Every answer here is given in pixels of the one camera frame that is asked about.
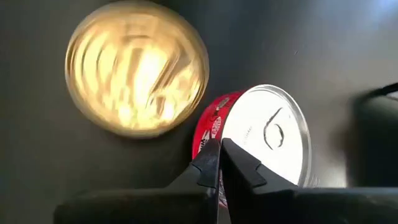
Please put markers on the black table mat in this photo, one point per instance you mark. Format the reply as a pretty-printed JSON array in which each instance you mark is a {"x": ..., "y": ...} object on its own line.
[{"x": 37, "y": 124}]

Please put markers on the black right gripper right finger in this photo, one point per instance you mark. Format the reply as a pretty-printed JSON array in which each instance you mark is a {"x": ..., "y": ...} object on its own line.
[{"x": 295, "y": 205}]

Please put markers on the Wild Planet salmon can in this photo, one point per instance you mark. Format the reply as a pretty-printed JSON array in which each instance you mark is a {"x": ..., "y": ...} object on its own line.
[{"x": 133, "y": 71}]

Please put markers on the red label seafood can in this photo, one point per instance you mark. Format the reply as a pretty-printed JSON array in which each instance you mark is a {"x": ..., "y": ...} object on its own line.
[{"x": 264, "y": 133}]

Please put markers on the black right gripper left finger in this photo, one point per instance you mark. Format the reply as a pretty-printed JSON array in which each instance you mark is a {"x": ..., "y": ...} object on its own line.
[{"x": 149, "y": 205}]

